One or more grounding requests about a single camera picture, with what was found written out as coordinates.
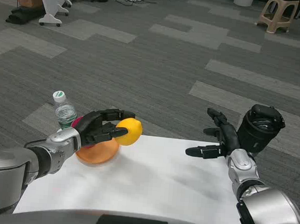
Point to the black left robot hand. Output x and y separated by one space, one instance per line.
91 128

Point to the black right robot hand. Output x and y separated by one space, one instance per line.
228 139

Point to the yellow lemon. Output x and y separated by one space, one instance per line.
133 131

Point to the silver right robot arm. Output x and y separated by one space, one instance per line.
267 209

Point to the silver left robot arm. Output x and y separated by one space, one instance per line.
10 168

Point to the pink plastic cup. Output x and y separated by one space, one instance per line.
75 123

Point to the orange plate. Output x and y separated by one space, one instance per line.
99 154

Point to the black insulated mug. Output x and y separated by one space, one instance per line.
257 133

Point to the clear water bottle white cap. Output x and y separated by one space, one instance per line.
64 113

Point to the white wheeled board stand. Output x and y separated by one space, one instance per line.
50 3

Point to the black cloth bundle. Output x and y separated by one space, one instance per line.
23 15

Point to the beige plastic stool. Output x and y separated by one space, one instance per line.
277 15

